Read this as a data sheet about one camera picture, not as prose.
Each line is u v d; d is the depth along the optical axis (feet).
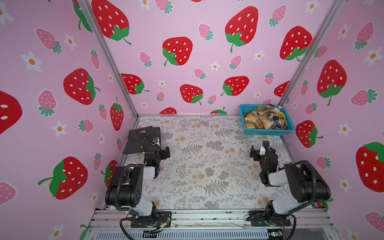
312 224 2.40
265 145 2.56
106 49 2.69
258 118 3.43
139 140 3.32
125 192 1.46
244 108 3.77
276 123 3.29
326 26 2.44
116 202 1.35
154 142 2.63
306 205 1.59
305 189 1.48
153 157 2.44
